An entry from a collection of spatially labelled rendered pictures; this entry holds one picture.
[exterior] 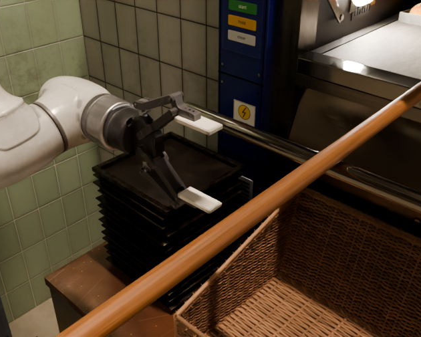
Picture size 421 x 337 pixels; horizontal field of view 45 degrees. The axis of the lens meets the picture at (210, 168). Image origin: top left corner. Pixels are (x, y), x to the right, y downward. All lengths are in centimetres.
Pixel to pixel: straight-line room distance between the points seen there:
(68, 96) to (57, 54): 96
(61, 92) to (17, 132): 12
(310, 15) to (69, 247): 142
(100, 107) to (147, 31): 78
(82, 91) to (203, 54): 61
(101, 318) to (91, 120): 44
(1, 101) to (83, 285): 74
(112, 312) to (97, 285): 94
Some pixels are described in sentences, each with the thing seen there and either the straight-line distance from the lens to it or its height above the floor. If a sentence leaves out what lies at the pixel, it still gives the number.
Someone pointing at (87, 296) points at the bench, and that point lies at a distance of 145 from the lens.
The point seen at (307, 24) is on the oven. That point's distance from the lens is 127.
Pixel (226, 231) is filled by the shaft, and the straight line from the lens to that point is 62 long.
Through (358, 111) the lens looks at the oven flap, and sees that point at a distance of 125.
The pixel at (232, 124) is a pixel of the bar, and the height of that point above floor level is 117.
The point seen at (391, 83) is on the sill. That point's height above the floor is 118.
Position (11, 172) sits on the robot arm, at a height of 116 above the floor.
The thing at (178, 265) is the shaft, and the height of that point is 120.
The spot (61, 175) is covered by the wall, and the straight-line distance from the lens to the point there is 204.
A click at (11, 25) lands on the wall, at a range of 178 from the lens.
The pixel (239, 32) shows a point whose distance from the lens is 132.
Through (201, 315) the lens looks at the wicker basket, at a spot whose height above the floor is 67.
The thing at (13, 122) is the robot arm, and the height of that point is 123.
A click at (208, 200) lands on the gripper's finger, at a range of 80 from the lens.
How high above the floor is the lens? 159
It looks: 31 degrees down
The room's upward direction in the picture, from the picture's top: straight up
